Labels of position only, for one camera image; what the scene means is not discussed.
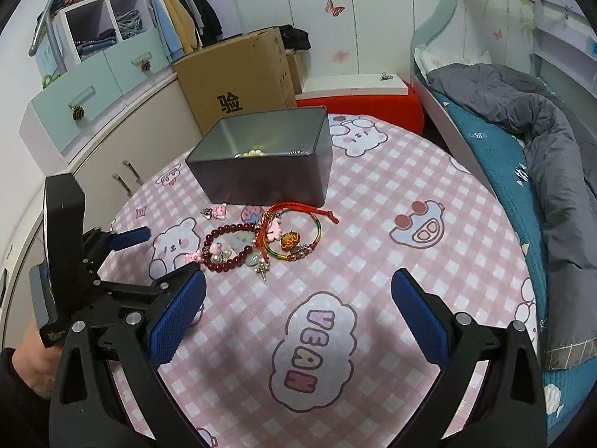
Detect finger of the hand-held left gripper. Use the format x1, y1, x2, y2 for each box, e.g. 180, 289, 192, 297
91, 265, 199, 325
100, 226, 152, 253

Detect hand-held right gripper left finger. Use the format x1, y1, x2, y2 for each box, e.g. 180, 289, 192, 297
49, 268, 208, 448

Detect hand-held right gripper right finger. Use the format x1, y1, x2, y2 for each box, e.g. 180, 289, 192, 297
391, 268, 547, 448

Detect person's left forearm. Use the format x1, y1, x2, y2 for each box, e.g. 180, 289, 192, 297
0, 346, 54, 448

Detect person's left hand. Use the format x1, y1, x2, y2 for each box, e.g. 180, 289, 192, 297
12, 320, 62, 399

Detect wide mint green drawer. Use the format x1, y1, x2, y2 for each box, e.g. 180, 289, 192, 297
31, 62, 125, 155

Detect cream cabinet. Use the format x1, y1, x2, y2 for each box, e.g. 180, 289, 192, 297
64, 69, 199, 208

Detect pink checked cartoon tablecloth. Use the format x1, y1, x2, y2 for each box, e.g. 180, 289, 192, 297
96, 112, 546, 448

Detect grey metal tin box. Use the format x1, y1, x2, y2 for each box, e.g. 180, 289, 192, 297
185, 106, 333, 207

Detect teal bed sheet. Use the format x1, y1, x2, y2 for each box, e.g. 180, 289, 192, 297
442, 97, 597, 432

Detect narrow mint green drawer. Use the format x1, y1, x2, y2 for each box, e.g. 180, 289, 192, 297
104, 27, 171, 97

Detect folded dark blue clothes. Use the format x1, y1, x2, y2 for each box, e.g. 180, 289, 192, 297
76, 29, 118, 60

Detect large cardboard box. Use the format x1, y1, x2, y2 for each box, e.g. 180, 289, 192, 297
174, 27, 298, 135

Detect folded grey striped clothes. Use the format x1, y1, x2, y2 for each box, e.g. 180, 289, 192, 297
116, 9, 145, 41

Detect white cube shelf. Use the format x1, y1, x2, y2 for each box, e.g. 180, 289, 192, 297
55, 0, 156, 62

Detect grey duvet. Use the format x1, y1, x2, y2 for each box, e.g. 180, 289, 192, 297
426, 62, 597, 370

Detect red stool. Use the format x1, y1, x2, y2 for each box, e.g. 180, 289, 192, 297
295, 81, 425, 134

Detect light blue hanging garment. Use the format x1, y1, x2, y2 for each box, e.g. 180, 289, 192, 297
148, 0, 184, 58

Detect yellow hanging garment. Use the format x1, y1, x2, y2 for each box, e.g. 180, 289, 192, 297
156, 0, 202, 55

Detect small cardboard box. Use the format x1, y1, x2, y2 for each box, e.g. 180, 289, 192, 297
285, 49, 309, 96

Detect black hanging garment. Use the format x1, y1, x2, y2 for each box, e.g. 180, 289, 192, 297
178, 0, 224, 48

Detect white board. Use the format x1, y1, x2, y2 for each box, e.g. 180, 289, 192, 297
301, 74, 407, 97

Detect black cloth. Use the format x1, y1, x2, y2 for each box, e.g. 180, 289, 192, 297
279, 25, 312, 53

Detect white pillow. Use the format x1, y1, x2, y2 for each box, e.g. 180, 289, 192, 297
413, 44, 493, 76

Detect mint green headboard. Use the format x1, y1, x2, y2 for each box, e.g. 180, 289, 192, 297
412, 0, 472, 85

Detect white bookshelf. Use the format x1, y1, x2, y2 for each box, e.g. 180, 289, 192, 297
531, 0, 597, 87

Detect dark red bead bracelet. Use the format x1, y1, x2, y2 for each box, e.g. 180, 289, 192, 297
204, 223, 263, 270

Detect pink charm bracelet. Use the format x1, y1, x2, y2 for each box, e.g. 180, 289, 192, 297
184, 241, 234, 266

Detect rainbow cord bracelet orange charm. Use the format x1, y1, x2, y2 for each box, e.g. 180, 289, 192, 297
266, 209, 324, 263

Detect red cord bracelet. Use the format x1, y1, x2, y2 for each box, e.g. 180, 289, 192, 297
261, 201, 339, 243

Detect grey metal rail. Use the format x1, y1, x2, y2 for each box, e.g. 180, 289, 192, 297
28, 0, 84, 57

